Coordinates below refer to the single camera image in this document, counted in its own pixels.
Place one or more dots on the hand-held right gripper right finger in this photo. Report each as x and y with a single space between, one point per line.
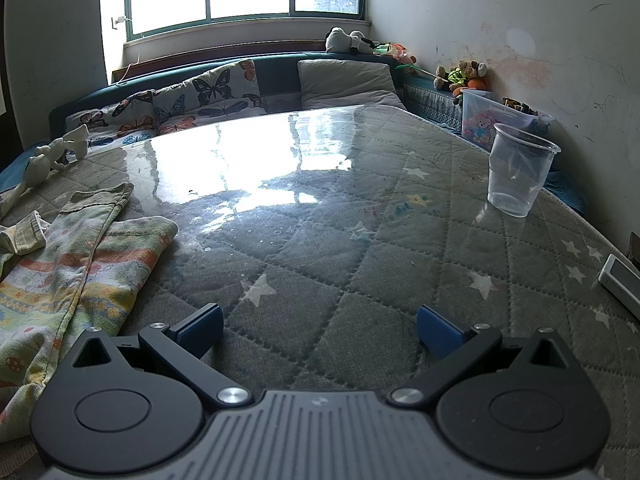
437 332

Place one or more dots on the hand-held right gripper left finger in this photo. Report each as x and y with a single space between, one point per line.
202 329

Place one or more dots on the colourful printed children's jacket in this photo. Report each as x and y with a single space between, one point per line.
75 270

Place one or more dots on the grey quilted star table cover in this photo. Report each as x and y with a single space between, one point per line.
350 260

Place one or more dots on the clear plastic cup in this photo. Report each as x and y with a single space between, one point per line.
517 170

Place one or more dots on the white flat device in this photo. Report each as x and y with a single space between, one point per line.
620 280

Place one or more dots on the clear plastic storage box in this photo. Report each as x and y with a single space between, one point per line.
480 115

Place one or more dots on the blue patterned bench cushion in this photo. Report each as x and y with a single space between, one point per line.
430 105

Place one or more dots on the white plush toy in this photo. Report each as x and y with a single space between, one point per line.
37 167

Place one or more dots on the small butterfly print pillow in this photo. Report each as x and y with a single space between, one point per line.
115 115

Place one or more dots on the large butterfly print pillow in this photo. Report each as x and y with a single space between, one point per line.
215 90

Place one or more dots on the blue grey cushion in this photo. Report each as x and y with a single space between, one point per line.
280 102

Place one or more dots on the black yellow toy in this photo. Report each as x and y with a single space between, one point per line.
517 105

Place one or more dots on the orange plush toy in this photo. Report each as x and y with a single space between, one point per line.
477 85

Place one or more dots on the brown plush toy green vest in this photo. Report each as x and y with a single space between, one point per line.
462 74

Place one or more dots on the grey pillow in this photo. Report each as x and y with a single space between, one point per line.
345 82

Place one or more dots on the teal sofa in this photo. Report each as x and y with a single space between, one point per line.
280 62

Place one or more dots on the orange green plastic toy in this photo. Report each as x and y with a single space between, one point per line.
397 52

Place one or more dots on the black and white plush dog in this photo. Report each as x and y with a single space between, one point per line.
350 40

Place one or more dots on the brown wooden rail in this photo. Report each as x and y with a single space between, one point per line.
200 55

